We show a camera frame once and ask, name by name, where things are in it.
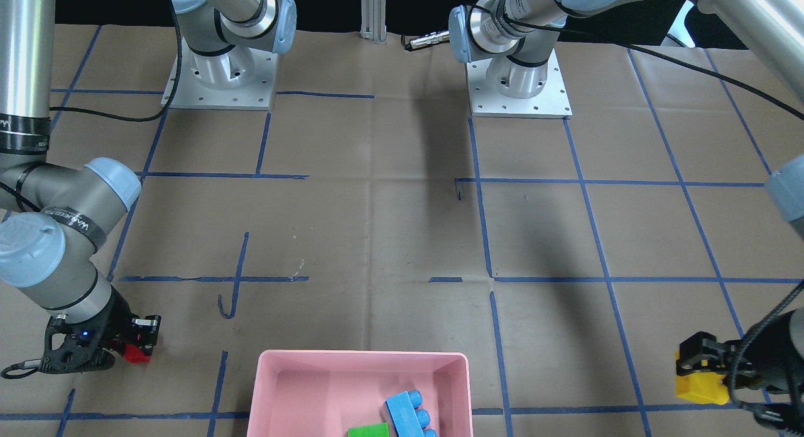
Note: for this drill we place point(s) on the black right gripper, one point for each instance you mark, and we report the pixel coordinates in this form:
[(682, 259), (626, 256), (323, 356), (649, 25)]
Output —
[(117, 318)]

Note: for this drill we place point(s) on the blue toy block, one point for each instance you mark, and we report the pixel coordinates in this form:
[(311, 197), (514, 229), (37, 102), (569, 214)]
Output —
[(406, 415)]

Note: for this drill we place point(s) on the pink plastic box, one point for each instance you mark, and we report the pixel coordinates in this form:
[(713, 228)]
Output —
[(326, 392)]

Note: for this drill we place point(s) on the yellow toy block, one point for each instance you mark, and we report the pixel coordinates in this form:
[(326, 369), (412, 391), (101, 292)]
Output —
[(702, 388)]

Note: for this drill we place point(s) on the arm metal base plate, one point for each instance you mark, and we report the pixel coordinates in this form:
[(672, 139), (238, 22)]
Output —
[(242, 79), (499, 88)]

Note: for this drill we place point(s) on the aluminium frame post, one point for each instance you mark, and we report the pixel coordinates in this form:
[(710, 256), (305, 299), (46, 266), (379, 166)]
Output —
[(373, 21)]

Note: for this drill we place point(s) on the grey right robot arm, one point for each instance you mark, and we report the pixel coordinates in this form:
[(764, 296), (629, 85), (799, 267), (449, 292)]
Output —
[(62, 216)]

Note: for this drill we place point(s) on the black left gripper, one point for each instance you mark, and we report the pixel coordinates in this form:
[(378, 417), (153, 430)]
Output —
[(705, 353)]

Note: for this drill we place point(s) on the green toy block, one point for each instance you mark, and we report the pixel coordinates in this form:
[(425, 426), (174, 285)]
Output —
[(370, 430)]

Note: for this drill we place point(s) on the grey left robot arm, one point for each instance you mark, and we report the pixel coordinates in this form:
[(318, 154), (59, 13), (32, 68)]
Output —
[(525, 31)]

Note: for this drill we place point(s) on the red toy block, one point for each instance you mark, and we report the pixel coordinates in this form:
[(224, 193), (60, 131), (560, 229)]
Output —
[(135, 355)]

